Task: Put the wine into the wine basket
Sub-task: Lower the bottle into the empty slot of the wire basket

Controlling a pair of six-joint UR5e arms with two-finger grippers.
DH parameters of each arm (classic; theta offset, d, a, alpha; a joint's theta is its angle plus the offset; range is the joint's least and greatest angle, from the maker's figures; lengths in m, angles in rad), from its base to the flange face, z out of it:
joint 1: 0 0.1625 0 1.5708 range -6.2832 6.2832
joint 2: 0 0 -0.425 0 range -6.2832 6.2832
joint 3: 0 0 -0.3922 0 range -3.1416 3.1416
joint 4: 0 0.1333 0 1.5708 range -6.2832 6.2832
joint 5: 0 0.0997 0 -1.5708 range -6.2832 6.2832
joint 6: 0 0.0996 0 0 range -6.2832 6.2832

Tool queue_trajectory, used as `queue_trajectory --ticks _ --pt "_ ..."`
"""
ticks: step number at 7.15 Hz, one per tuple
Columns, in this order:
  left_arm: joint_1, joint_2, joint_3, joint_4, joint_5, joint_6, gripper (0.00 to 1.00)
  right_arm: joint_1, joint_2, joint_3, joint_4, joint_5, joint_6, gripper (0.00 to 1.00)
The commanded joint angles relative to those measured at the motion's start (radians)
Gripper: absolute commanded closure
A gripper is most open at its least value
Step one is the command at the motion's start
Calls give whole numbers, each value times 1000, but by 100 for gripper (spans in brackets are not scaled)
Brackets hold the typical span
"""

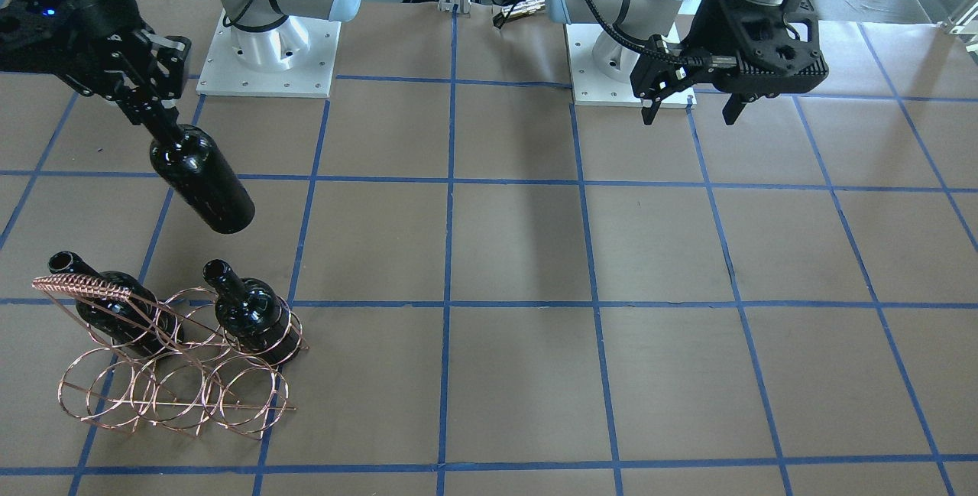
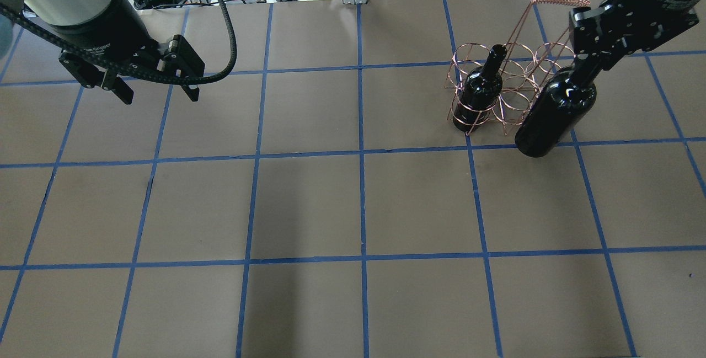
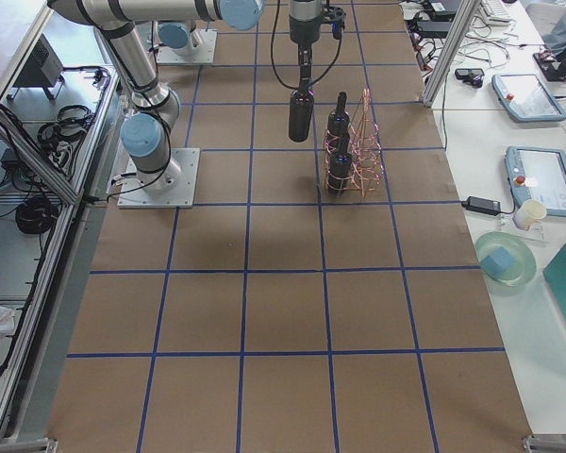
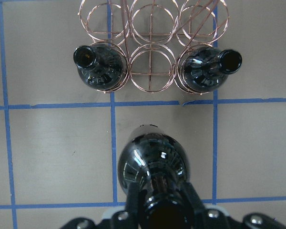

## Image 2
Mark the dark wine bottle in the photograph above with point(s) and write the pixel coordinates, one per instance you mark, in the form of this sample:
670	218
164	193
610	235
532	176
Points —
479	91
558	108

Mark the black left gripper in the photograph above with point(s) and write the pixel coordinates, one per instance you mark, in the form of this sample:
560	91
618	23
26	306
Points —
113	31

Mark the dark wine bottle front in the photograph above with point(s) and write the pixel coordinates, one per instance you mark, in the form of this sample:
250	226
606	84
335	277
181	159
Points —
558	108

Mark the brown gridded paper mat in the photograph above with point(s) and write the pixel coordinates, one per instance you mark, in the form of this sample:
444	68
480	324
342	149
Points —
319	203

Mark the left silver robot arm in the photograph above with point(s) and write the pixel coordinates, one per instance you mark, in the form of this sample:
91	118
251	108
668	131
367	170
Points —
112	30

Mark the dark wine bottle rear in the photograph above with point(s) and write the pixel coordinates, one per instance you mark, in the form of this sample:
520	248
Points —
479	91

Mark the copper wire wine basket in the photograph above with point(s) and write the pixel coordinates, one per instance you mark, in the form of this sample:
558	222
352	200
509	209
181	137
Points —
524	70

